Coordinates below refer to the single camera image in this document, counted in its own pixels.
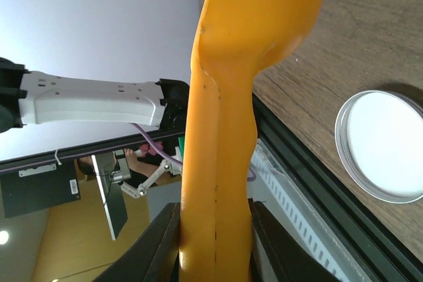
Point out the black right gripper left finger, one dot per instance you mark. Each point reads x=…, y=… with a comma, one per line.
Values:
x=154, y=255

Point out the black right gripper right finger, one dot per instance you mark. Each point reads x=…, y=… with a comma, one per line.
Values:
x=276, y=256

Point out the orange plastic scoop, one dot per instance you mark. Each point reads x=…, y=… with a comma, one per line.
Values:
x=235, y=40

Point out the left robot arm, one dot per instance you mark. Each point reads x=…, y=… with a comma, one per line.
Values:
x=33, y=97

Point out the white round lid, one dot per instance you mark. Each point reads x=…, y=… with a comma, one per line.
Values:
x=378, y=136

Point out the light blue slotted rail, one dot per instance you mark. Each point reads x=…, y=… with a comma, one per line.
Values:
x=277, y=191

